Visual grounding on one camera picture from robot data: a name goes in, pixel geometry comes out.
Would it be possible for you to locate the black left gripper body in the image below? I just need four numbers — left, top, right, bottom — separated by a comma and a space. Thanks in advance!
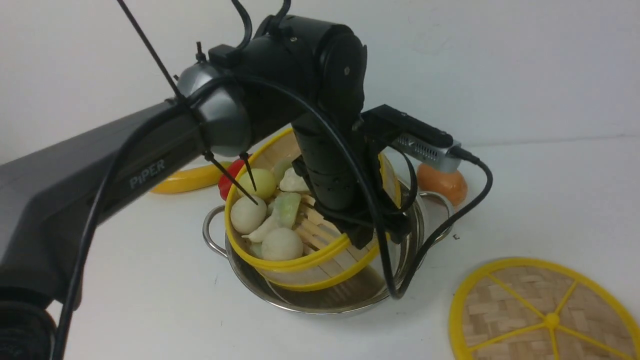
293, 150, 413, 249

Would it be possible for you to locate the yellow bamboo steamer basket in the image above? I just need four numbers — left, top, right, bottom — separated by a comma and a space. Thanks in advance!
224, 128, 402, 292

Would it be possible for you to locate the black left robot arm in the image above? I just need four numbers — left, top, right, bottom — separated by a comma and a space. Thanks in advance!
1, 13, 409, 360

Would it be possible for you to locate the stainless steel pot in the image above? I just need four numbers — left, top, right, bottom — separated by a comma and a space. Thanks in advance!
202, 191, 455, 316

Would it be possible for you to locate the yellow rimmed woven steamer lid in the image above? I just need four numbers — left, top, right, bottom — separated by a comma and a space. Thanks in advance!
448, 257, 639, 360

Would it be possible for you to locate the green dumpling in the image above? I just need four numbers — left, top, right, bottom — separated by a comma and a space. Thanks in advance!
269, 192, 302, 229

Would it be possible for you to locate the yellow-green round bun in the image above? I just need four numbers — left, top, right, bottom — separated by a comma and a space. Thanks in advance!
251, 168, 277, 199

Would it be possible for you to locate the pale white dumpling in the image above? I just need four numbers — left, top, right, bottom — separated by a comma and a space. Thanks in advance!
242, 213, 281, 244

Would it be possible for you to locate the white round bun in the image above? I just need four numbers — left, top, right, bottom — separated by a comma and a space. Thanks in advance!
262, 227, 304, 262
230, 197, 267, 235

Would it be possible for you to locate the brown potato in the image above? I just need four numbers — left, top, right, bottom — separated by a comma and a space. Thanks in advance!
416, 163, 468, 207

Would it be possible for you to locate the red bell pepper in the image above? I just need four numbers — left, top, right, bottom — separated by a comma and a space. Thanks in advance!
217, 174, 233, 201

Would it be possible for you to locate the yellow squash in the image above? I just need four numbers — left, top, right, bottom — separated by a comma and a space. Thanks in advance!
150, 164, 224, 195

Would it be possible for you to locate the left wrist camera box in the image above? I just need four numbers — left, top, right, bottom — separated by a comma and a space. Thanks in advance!
358, 104, 461, 173

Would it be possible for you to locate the black camera cable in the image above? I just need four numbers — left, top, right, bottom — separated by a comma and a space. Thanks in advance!
50, 0, 494, 360

